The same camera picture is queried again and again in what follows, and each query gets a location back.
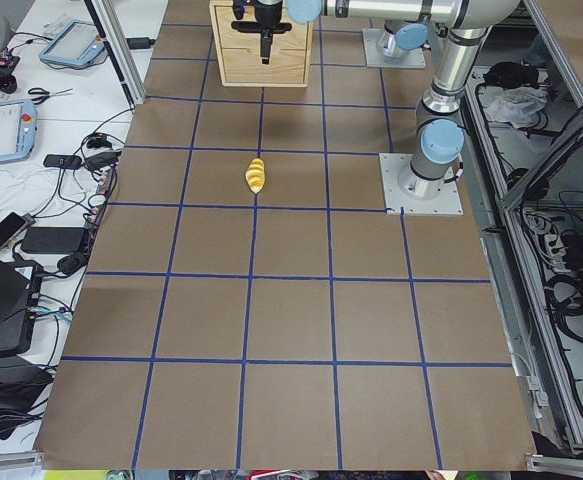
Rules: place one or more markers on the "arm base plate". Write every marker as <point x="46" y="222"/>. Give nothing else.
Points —
<point x="405" y="193"/>
<point x="413" y="60"/>

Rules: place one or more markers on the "yellow bread roll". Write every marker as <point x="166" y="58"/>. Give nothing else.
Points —
<point x="255" y="175"/>

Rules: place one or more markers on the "black smartphone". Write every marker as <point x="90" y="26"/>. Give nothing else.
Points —
<point x="10" y="226"/>

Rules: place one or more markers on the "wooden drawer cabinet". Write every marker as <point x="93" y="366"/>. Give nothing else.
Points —
<point x="252" y="56"/>

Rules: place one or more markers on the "black handled scissors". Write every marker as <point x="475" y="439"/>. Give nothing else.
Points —
<point x="40" y="95"/>

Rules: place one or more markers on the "teach pendant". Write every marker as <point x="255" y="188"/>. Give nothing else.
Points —
<point x="17" y="129"/>
<point x="77" y="46"/>

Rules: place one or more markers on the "aluminium frame post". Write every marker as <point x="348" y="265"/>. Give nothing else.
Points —
<point x="105" y="19"/>

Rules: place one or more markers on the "far teach pendant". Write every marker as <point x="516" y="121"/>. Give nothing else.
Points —
<point x="77" y="46"/>

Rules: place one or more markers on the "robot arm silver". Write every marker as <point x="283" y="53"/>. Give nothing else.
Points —
<point x="440" y="139"/>
<point x="399" y="38"/>

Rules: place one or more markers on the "black power brick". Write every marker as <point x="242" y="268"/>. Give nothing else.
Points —
<point x="53" y="240"/>

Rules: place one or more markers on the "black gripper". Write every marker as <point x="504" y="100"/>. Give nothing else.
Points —
<point x="268" y="13"/>

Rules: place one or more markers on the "near teach pendant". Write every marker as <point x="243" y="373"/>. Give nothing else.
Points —
<point x="17" y="129"/>

